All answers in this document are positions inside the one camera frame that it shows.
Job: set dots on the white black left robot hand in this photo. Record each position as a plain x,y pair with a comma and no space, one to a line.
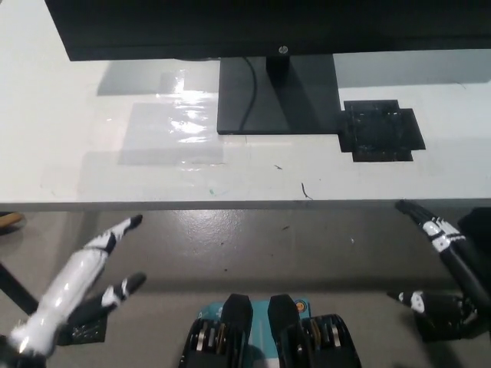
69,283

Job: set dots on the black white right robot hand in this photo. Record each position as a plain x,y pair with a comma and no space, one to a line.
460,314

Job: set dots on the black HP monitor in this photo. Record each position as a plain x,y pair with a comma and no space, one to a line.
230,23

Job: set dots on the black teal robot torso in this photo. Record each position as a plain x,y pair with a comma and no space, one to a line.
238,318

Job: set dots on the black floor tape patch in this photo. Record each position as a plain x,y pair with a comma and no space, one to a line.
90,330

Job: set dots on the black table leg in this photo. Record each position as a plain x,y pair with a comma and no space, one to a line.
15,287

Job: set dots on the brown wooden object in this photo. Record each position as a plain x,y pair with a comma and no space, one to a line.
9,222

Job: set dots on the black bulky object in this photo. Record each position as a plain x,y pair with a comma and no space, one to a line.
479,226

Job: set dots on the clear glossy tape sheet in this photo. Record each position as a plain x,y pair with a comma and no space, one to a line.
172,126

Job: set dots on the black tape patch on table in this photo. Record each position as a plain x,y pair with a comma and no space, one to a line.
376,130

